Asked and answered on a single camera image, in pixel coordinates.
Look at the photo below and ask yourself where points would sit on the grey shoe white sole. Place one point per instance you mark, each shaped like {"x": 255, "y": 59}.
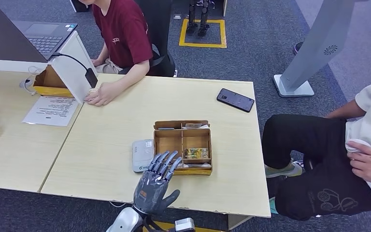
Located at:
{"x": 281, "y": 171}

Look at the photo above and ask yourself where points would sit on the black office chair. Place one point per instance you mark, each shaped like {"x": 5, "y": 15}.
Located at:
{"x": 163, "y": 19}

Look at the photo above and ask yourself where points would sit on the white table leg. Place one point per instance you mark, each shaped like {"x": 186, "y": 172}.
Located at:
{"x": 236, "y": 221}

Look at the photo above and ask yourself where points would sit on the grey white kiosk stand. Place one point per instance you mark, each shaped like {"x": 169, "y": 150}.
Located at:
{"x": 313, "y": 48}

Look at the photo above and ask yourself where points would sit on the grey white card reader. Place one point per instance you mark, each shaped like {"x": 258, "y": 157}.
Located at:
{"x": 142, "y": 153}

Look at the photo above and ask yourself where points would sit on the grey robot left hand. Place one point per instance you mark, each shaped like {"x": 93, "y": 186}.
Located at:
{"x": 150, "y": 195}

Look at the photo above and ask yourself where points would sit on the white desk riser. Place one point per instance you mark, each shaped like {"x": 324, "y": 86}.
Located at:
{"x": 70, "y": 76}

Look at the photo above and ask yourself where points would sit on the black shoe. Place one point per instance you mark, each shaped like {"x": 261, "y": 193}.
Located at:
{"x": 297, "y": 48}

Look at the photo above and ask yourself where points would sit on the black humanoid robot legs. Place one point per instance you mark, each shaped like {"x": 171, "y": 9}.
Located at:
{"x": 192, "y": 16}

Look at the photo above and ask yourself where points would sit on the pale grey card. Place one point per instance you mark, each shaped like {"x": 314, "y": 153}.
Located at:
{"x": 195, "y": 166}

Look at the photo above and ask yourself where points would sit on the black smartphone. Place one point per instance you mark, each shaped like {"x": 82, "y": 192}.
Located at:
{"x": 235, "y": 100}

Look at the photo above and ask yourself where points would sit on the white furniture panel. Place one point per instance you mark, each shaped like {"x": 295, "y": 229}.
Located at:
{"x": 225, "y": 8}

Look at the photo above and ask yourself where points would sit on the person's right forearm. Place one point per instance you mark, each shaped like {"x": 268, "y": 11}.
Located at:
{"x": 345, "y": 110}
{"x": 104, "y": 51}

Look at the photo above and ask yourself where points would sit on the dark grey laptop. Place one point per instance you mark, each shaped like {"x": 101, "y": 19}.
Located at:
{"x": 44, "y": 35}

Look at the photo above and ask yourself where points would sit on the person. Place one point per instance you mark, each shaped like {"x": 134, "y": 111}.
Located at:
{"x": 124, "y": 32}
{"x": 300, "y": 137}

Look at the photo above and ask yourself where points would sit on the wooden compartment organizer box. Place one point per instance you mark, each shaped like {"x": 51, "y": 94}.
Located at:
{"x": 198, "y": 172}

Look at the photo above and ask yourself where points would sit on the yellow floor tape strip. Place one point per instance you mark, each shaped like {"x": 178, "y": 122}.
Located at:
{"x": 166, "y": 225}

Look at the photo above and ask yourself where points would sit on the thin dark card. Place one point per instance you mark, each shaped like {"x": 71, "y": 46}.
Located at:
{"x": 165, "y": 128}

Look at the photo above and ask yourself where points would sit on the person's right hand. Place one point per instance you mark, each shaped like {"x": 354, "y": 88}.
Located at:
{"x": 97, "y": 62}

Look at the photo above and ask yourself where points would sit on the black laptop power adapter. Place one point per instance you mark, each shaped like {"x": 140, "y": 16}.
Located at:
{"x": 91, "y": 77}

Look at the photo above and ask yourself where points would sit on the green gold printed card stack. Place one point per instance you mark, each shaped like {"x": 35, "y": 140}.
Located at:
{"x": 195, "y": 153}

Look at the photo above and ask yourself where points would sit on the brown box yellow edge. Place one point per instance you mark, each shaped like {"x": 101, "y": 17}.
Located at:
{"x": 48, "y": 91}

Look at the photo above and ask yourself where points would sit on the person's left forearm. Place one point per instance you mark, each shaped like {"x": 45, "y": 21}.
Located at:
{"x": 134, "y": 75}

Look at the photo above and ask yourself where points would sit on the small white floor label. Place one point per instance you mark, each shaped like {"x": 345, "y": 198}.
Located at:
{"x": 177, "y": 17}

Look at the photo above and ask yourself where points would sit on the white printed card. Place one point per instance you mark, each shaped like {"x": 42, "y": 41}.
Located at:
{"x": 193, "y": 126}

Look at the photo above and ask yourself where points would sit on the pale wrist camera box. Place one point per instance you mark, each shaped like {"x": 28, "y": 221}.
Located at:
{"x": 185, "y": 225}

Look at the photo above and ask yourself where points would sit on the printed paper sheet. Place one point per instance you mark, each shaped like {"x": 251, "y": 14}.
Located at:
{"x": 50, "y": 110}

